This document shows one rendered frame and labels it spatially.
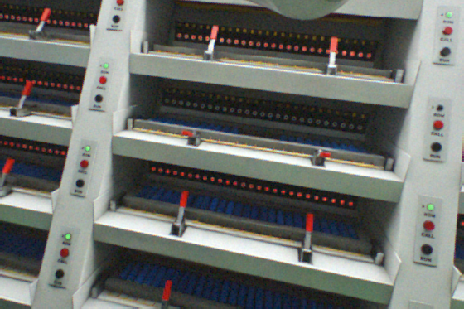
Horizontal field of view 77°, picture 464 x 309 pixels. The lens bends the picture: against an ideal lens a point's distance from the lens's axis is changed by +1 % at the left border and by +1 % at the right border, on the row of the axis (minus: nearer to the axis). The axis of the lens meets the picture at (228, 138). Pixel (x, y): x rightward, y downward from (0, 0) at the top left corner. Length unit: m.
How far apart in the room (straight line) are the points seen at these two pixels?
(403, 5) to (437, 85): 0.18
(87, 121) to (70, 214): 0.21
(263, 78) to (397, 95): 0.27
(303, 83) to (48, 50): 0.60
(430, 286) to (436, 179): 0.19
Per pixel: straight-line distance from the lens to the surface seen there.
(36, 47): 0.86
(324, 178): 0.62
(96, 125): 0.71
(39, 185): 0.86
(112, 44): 0.75
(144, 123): 0.71
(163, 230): 0.66
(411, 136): 0.67
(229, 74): 0.65
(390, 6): 0.75
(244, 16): 0.92
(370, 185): 0.64
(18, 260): 0.91
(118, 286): 0.78
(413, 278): 0.68
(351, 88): 0.66
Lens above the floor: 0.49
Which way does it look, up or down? 6 degrees up
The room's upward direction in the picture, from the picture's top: 10 degrees clockwise
